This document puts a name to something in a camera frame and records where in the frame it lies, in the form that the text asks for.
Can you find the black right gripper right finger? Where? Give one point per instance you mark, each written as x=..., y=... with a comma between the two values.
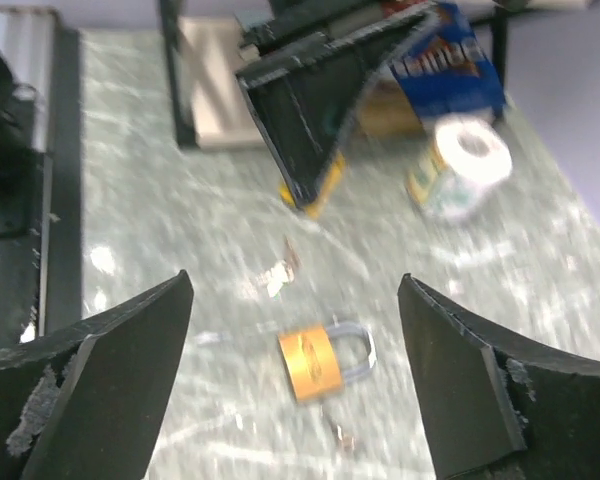
x=496, y=404

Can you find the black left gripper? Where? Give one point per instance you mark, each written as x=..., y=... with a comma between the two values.
x=302, y=96

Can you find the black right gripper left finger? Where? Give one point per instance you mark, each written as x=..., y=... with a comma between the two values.
x=88, y=401

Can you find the yellow padlock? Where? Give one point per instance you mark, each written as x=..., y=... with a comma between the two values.
x=329, y=184

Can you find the small silver key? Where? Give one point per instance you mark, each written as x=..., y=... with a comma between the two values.
x=344, y=441

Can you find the yellow padlock keys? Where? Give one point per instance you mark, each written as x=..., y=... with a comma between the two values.
x=272, y=280

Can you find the large brass padlock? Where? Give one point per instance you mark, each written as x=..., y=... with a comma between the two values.
x=311, y=362

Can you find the blue snack bag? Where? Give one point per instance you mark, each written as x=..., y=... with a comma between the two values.
x=448, y=72

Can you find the aluminium rail frame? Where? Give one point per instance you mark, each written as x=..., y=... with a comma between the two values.
x=27, y=38

